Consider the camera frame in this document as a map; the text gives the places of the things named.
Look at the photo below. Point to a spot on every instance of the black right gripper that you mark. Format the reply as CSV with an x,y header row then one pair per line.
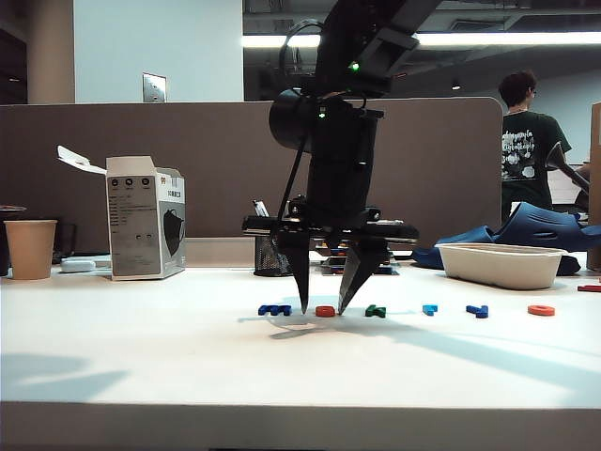
x,y
340,188

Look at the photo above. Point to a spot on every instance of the orange letter o magnet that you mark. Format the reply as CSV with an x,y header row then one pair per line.
x,y
541,310
325,311

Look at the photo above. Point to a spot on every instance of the green letter k magnet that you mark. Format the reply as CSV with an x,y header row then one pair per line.
x,y
375,311

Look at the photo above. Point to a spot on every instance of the dark blue letter y magnet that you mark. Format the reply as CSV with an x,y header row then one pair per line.
x,y
478,311

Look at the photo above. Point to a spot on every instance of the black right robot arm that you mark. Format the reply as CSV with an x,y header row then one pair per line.
x,y
343,47

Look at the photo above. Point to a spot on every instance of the blue letter m magnet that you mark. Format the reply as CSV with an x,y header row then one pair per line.
x,y
273,310

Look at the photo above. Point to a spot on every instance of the light blue letter r magnet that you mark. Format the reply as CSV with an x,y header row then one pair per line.
x,y
429,309

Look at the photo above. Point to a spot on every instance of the red letter magnet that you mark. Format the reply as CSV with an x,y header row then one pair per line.
x,y
589,288

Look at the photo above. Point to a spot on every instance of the white paper sheet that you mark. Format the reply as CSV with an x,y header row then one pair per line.
x,y
407,254

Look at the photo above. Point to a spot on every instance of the brown desk divider panel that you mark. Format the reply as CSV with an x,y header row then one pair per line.
x,y
211,164

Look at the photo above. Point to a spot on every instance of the white paper pulp tray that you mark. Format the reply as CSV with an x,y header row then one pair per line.
x,y
500,268

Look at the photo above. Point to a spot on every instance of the open face mask box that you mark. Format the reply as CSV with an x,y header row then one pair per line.
x,y
134,225

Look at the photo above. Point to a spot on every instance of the blue slotted rubber clog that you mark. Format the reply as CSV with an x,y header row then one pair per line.
x,y
540,225

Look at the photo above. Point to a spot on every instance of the person in dark green shirt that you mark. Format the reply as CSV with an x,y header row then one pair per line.
x,y
521,141

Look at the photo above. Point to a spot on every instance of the white monitor screen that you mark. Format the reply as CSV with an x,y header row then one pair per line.
x,y
561,188

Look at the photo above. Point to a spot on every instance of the small white case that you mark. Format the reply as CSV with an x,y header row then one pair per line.
x,y
77,266

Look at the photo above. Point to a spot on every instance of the dark transparent glass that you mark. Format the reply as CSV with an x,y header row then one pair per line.
x,y
66,239

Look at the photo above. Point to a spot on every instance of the brown paper cup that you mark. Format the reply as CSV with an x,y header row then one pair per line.
x,y
30,251

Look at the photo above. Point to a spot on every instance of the long ceiling light strip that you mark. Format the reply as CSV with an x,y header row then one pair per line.
x,y
563,38

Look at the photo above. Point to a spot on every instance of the metal wall plate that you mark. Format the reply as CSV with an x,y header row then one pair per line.
x,y
154,88

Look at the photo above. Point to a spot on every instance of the grey funnel shaped bracket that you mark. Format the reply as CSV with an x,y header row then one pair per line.
x,y
559,157

